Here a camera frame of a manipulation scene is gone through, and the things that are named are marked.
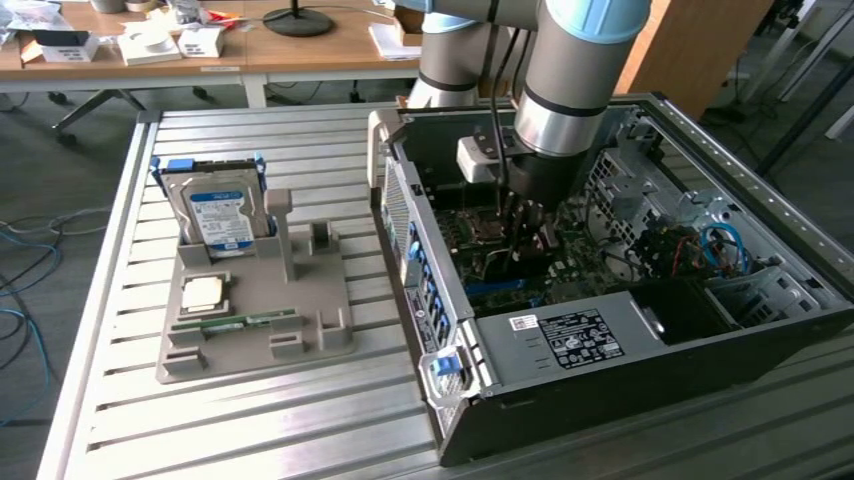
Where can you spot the hard disk in blue caddy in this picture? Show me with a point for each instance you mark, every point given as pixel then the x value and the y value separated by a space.
pixel 217 215

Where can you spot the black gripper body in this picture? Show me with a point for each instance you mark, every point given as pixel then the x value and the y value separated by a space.
pixel 548 177

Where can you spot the grey desk leg with casters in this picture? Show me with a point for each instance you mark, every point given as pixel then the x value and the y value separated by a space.
pixel 88 109

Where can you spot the blue case latch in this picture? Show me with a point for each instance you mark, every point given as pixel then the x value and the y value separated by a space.
pixel 446 364

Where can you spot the green motherboard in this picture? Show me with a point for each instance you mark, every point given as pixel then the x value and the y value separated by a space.
pixel 595 270

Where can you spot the red orange small tool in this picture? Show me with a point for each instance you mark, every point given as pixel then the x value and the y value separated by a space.
pixel 228 20

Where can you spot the graphics card with black fan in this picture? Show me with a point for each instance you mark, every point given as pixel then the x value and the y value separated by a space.
pixel 521 269

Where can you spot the white box with tape roll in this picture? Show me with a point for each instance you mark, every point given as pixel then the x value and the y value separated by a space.
pixel 150 50

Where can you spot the perforated metal drive cage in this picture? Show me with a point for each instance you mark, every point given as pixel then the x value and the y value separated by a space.
pixel 635 195

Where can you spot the grey parts rack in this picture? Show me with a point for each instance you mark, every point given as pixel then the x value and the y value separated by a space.
pixel 268 300

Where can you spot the white box with black lid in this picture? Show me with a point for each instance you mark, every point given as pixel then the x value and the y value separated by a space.
pixel 68 52

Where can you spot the silver CPU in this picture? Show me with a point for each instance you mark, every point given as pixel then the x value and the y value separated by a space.
pixel 201 295

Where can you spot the small white labelled box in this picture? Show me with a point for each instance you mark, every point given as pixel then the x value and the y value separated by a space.
pixel 201 47

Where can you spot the black open PC case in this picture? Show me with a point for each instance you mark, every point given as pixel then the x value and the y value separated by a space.
pixel 601 410

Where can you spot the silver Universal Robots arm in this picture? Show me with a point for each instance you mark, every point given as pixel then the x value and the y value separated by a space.
pixel 568 65

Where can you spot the brown cardboard flap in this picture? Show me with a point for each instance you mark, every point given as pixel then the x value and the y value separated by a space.
pixel 29 50

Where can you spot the grey power supply unit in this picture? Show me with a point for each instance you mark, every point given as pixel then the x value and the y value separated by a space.
pixel 521 350

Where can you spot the clear plastic bag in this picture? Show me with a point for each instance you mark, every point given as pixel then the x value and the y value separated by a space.
pixel 34 17

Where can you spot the black lamp base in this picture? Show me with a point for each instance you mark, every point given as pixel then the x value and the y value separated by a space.
pixel 297 24

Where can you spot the white crumpled packaging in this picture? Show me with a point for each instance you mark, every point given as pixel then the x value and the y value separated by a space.
pixel 188 10

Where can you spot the beige tape roll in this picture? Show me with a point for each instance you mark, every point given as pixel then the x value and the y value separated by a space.
pixel 141 5

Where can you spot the grey cup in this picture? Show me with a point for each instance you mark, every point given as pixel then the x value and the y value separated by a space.
pixel 108 6

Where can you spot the blue expansion slot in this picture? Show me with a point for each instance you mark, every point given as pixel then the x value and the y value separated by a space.
pixel 497 289

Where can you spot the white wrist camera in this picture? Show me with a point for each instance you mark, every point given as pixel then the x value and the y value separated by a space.
pixel 477 160

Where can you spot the wooden cabinet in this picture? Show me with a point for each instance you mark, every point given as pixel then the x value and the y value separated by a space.
pixel 701 50

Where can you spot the brown cardboard box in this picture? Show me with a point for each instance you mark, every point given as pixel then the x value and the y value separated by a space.
pixel 408 22

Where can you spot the white paper stack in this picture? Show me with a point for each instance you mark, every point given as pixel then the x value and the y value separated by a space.
pixel 394 45

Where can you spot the metal disk bay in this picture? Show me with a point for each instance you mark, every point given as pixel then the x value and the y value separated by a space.
pixel 768 295

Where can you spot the CPU socket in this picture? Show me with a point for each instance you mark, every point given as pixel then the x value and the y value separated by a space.
pixel 481 222

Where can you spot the green RAM stick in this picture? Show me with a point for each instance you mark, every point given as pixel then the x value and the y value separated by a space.
pixel 228 324

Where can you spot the wooden office desk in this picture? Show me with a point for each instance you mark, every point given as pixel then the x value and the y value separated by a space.
pixel 321 55
pixel 101 70

